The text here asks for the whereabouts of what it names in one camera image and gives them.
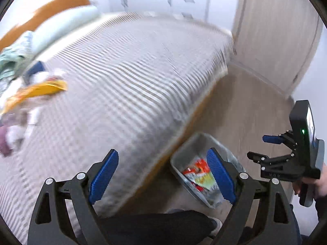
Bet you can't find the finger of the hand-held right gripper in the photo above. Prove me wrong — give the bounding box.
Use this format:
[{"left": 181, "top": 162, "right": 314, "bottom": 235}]
[
  {"left": 263, "top": 130, "right": 295, "bottom": 146},
  {"left": 247, "top": 151, "right": 297, "bottom": 170}
]

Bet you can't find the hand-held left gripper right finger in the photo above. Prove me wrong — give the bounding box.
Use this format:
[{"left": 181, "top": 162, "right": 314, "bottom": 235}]
[{"left": 206, "top": 148, "right": 299, "bottom": 245}]

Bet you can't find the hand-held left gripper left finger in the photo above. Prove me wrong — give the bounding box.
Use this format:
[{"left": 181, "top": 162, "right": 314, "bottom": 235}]
[{"left": 27, "top": 148, "right": 119, "bottom": 245}]

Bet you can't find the grey plastic bin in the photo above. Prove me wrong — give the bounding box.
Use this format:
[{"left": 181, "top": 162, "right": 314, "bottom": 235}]
[{"left": 170, "top": 132, "right": 247, "bottom": 209}]

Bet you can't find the person's right hand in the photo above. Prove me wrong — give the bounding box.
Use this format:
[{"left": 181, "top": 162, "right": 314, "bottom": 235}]
[{"left": 292, "top": 163, "right": 327, "bottom": 200}]

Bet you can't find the yellow green snack wrapper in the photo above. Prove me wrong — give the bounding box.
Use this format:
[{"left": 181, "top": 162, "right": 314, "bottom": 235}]
[{"left": 194, "top": 172, "right": 217, "bottom": 191}]

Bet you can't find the clear plastic bin liner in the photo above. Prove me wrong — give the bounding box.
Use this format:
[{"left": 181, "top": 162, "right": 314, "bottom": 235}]
[{"left": 171, "top": 133, "right": 247, "bottom": 209}]

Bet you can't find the red snack wrapper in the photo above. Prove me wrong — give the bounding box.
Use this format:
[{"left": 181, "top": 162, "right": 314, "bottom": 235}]
[{"left": 181, "top": 158, "right": 212, "bottom": 182}]

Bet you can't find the grey shoe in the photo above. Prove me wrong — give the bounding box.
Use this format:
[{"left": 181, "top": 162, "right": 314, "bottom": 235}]
[{"left": 209, "top": 218, "right": 223, "bottom": 236}]

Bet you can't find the light wooden door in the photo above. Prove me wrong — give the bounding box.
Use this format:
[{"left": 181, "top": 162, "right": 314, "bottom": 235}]
[{"left": 231, "top": 0, "right": 324, "bottom": 98}]

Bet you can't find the brown checkered blanket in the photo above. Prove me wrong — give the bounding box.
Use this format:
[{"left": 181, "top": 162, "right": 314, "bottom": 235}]
[{"left": 0, "top": 11, "right": 234, "bottom": 245}]

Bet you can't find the purple packet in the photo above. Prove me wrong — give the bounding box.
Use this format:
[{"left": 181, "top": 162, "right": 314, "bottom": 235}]
[{"left": 0, "top": 126, "right": 14, "bottom": 158}]

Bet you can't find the yellow snack packet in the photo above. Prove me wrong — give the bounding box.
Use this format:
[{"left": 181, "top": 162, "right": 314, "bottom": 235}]
[{"left": 2, "top": 80, "right": 68, "bottom": 114}]

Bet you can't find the white crumpled tissue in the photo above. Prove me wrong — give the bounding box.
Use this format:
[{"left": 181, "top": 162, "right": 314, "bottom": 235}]
[{"left": 38, "top": 68, "right": 66, "bottom": 82}]

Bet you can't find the dark blue box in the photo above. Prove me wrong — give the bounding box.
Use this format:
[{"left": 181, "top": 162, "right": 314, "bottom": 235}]
[{"left": 24, "top": 61, "right": 47, "bottom": 82}]

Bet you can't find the green lace-edged quilt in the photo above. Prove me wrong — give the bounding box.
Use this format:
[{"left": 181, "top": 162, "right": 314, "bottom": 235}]
[{"left": 0, "top": 31, "right": 35, "bottom": 87}]

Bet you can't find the light blue pillow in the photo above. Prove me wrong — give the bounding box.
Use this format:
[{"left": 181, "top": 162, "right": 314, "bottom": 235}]
[{"left": 32, "top": 5, "right": 100, "bottom": 54}]

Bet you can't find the orange wooden bed frame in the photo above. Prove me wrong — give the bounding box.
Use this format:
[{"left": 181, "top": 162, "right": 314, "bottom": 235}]
[{"left": 0, "top": 0, "right": 217, "bottom": 184}]

